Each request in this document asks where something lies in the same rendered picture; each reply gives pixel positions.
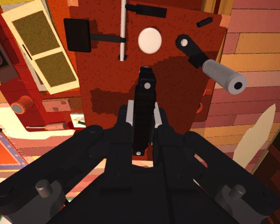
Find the white round button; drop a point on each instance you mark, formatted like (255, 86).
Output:
(150, 40)

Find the small black block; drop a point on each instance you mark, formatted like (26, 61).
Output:
(204, 22)

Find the red-brown leather stereo camera body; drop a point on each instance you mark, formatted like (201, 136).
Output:
(177, 98)

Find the orange rug with patterned border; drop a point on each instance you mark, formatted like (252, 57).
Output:
(3, 151)

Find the black flat bar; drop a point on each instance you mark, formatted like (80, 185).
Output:
(151, 10)

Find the black lever with grey grip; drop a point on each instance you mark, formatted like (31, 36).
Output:
(221, 73)

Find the cream paper sheet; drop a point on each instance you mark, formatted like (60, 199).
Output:
(18, 127)

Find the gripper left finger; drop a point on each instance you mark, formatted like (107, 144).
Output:
(60, 158)

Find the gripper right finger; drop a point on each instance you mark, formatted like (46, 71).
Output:
(214, 168)

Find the white notepad with pencil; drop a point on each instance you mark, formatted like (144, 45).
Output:
(77, 120)

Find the cream card with olive panels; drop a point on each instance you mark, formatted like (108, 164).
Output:
(43, 49)

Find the white thin rod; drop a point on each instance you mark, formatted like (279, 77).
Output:
(123, 21)

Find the black release rocker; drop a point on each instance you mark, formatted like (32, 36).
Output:
(77, 35)

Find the orange thread spool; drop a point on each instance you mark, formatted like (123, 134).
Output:
(22, 105)

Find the cream leaf-shaped piece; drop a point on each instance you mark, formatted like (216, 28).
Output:
(254, 137)

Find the small brown flat box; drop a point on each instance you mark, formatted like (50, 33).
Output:
(57, 105)

